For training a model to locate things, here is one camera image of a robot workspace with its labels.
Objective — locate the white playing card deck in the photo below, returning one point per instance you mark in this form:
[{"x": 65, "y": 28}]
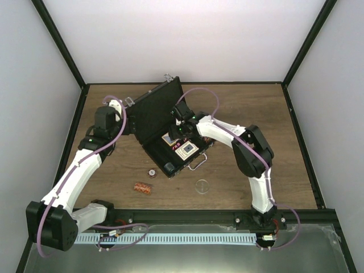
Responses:
[{"x": 186, "y": 150}]

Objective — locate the black chip stack in case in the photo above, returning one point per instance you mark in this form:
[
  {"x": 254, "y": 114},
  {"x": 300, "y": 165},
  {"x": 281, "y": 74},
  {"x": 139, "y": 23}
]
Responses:
[{"x": 169, "y": 167}]

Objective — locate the light blue slotted rail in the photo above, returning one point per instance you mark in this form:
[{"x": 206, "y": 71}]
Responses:
[{"x": 170, "y": 239}]

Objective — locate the chrome case handle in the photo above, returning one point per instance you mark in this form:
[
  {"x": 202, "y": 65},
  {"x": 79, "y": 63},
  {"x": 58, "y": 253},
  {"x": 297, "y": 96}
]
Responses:
[{"x": 193, "y": 168}]

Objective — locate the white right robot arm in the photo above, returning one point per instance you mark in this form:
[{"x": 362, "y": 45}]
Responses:
[{"x": 252, "y": 152}]

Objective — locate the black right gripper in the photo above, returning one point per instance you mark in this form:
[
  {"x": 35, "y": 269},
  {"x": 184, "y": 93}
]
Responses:
[{"x": 174, "y": 135}]

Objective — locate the black poker set case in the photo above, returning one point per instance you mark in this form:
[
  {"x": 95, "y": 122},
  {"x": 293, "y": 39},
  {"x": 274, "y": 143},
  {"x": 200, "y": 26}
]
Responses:
[{"x": 152, "y": 112}]

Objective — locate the row of poker chips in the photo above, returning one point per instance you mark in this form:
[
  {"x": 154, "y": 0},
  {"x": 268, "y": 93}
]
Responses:
[{"x": 207, "y": 139}]

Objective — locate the small orange chip stack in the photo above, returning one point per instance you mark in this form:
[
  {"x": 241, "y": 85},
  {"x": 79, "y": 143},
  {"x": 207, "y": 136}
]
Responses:
[{"x": 143, "y": 188}]

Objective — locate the single poker chip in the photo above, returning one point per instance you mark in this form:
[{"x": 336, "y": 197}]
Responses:
[{"x": 152, "y": 172}]

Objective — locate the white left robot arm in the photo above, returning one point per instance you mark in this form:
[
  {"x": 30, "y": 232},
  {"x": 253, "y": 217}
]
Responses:
[{"x": 52, "y": 222}]

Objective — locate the red dice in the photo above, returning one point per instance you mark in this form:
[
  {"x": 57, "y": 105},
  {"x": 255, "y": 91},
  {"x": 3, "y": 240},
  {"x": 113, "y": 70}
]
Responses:
[{"x": 178, "y": 143}]

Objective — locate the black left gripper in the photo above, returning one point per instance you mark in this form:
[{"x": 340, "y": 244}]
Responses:
[{"x": 127, "y": 131}]

